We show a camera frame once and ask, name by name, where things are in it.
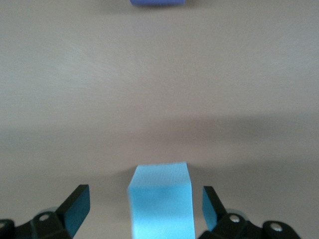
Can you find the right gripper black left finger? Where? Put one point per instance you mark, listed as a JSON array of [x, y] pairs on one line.
[[49, 226]]

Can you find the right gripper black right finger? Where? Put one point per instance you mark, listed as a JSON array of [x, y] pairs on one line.
[[236, 227]]

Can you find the light blue foam block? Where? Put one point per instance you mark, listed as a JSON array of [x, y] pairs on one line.
[[162, 204]]

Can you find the purple foam block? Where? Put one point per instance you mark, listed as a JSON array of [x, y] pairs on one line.
[[157, 2]]

